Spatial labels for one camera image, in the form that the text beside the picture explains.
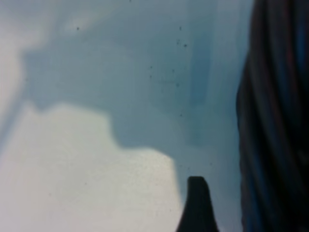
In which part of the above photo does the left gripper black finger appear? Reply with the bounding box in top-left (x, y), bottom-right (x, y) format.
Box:
top-left (175, 175), bottom-right (219, 232)

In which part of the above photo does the dark brown woven basket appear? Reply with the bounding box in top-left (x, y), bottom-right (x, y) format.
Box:
top-left (236, 0), bottom-right (309, 232)

